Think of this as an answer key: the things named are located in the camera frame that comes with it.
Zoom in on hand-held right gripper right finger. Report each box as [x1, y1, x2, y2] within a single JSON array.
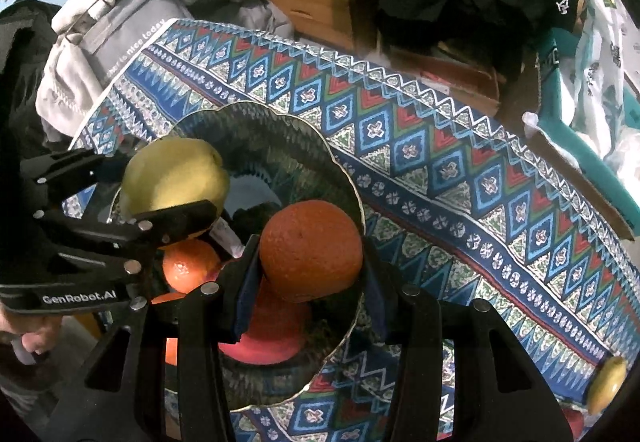
[[361, 237, 573, 442]]

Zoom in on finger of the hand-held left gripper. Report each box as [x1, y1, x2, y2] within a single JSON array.
[[32, 199, 218, 263], [20, 147, 131, 195]]

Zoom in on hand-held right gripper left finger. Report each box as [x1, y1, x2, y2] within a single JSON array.
[[47, 233, 263, 442]]

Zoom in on yellow lemon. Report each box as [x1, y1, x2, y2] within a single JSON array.
[[119, 137, 231, 243]]

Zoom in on red apple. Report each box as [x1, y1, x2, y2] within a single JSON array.
[[217, 272, 313, 367]]

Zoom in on smooth orange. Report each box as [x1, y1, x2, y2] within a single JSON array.
[[161, 238, 223, 295]]

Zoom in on rough orange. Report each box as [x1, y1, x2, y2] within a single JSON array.
[[259, 199, 364, 304]]

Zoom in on dark patterned glass plate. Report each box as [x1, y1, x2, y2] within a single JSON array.
[[107, 101, 368, 415]]

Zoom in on person's left hand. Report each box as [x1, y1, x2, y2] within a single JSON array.
[[0, 307, 63, 365]]

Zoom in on black bag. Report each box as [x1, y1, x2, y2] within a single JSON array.
[[0, 0, 71, 158]]

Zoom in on blue patterned tablecloth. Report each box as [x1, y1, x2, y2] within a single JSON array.
[[67, 18, 640, 442]]

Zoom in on grey fabric bag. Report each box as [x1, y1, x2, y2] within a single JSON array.
[[80, 0, 168, 90]]

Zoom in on brown cardboard box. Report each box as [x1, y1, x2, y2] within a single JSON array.
[[375, 37, 501, 118]]

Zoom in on small red fruit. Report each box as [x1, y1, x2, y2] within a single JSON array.
[[562, 409, 588, 440]]

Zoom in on yellow apple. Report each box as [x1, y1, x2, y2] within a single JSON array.
[[586, 356, 628, 417]]

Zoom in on wooden drawer box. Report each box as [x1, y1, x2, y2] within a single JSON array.
[[267, 0, 356, 53]]

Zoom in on teal storage box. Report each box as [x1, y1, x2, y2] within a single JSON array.
[[535, 30, 640, 203]]

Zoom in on white printed plastic bag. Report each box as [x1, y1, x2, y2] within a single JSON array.
[[570, 0, 640, 158]]

